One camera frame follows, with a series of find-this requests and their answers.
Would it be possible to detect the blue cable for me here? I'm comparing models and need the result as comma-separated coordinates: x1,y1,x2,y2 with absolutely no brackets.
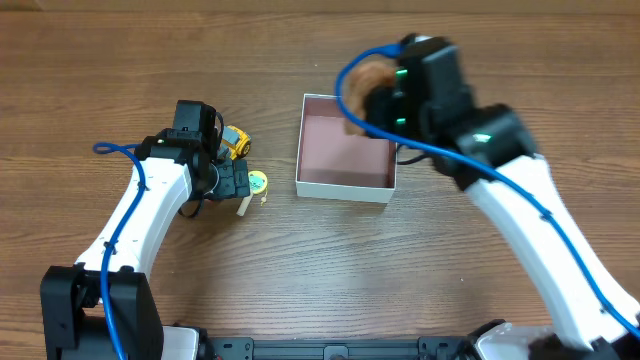
92,141,149,360
334,43,640,341

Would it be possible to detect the wooden rattle drum toy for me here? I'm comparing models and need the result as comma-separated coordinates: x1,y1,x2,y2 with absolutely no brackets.
236,170,269,216

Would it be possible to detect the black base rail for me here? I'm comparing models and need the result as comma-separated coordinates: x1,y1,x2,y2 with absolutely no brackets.
198,337,478,360

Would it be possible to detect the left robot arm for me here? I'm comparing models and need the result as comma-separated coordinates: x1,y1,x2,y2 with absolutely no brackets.
40,100,249,359

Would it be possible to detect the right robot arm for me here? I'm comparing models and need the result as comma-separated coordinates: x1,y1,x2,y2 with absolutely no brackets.
356,35,639,359

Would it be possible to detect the brown plush toy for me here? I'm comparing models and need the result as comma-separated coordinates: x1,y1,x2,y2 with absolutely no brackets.
344,61,395,121

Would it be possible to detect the left blue cable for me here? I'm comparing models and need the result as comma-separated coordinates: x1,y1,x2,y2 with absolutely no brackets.
92,141,149,360

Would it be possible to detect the right blue cable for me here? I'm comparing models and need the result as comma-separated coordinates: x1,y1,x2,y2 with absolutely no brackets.
334,43,640,341

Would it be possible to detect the white square cardboard box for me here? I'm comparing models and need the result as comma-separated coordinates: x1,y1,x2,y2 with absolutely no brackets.
295,94,396,204

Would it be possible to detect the yellow toy truck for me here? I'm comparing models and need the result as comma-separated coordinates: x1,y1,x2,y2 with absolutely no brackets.
218,125,252,160

